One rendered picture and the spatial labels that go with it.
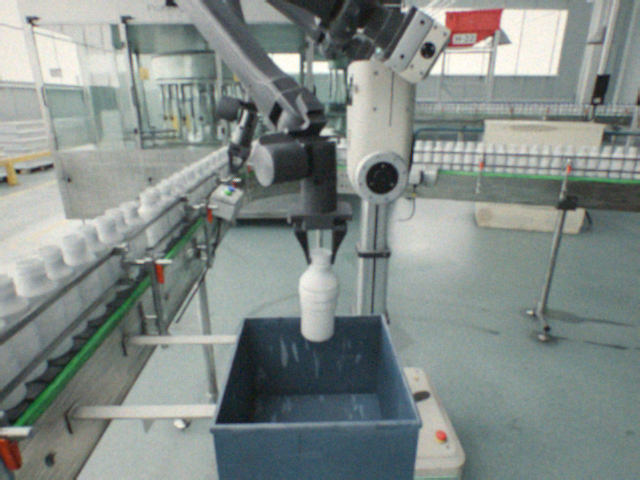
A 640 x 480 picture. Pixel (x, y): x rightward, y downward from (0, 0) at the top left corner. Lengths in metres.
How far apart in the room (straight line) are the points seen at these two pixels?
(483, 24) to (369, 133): 6.57
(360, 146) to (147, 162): 3.70
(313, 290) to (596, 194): 2.21
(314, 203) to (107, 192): 4.38
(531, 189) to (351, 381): 1.88
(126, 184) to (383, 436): 4.38
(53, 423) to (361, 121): 0.93
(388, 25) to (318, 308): 0.63
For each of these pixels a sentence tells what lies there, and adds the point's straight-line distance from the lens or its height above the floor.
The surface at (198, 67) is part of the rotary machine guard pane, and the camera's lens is 4.44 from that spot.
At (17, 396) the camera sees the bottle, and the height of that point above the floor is 1.02.
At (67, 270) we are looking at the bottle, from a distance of 0.79.
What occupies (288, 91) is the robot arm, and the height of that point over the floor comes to 1.41.
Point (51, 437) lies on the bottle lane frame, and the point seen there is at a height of 0.93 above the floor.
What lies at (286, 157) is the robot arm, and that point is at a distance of 0.55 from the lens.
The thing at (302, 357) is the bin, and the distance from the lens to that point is 0.93.
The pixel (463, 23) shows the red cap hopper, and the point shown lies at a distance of 7.61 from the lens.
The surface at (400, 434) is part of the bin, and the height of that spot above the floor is 0.93.
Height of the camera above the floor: 1.40
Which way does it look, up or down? 20 degrees down
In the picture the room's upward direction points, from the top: straight up
